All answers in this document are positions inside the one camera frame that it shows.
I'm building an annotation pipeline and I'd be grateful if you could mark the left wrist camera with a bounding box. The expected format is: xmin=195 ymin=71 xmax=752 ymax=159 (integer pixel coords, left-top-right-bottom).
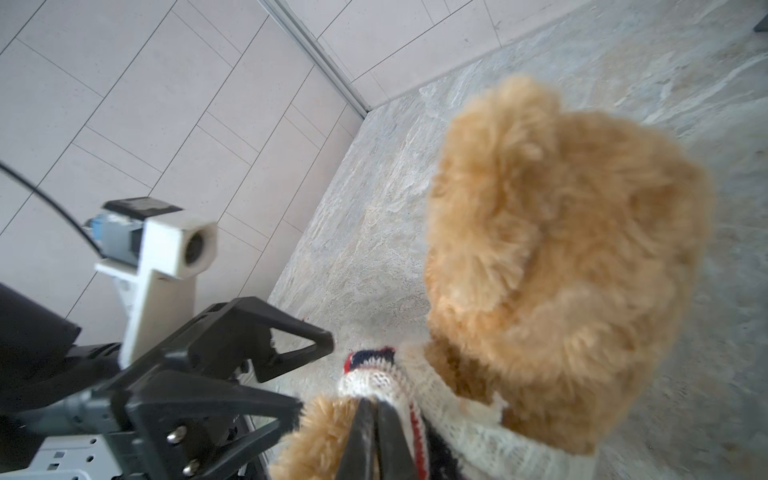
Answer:
xmin=90 ymin=197 xmax=218 ymax=369

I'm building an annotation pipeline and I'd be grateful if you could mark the red white striped knit sweater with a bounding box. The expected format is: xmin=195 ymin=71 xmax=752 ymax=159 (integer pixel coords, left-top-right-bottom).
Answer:
xmin=338 ymin=345 xmax=596 ymax=479

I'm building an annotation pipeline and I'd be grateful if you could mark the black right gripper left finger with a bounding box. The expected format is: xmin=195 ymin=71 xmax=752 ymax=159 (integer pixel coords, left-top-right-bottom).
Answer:
xmin=335 ymin=398 xmax=377 ymax=480

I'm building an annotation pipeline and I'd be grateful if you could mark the thin black camera cable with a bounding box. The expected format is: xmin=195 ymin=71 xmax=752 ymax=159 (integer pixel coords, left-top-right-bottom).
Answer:
xmin=0 ymin=160 xmax=106 ymax=259

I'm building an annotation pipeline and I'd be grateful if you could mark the brown teddy bear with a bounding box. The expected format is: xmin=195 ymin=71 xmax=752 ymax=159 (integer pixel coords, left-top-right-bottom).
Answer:
xmin=269 ymin=76 xmax=713 ymax=479

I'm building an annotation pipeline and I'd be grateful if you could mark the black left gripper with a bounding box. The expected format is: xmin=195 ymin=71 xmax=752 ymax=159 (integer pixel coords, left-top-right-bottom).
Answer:
xmin=11 ymin=297 xmax=334 ymax=479

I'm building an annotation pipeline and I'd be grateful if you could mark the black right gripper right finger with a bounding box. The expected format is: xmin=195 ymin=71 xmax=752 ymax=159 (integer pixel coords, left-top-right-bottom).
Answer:
xmin=376 ymin=401 xmax=418 ymax=480

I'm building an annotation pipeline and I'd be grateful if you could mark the aluminium corner profile left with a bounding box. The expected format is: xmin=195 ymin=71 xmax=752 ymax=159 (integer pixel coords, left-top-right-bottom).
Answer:
xmin=259 ymin=0 xmax=371 ymax=118

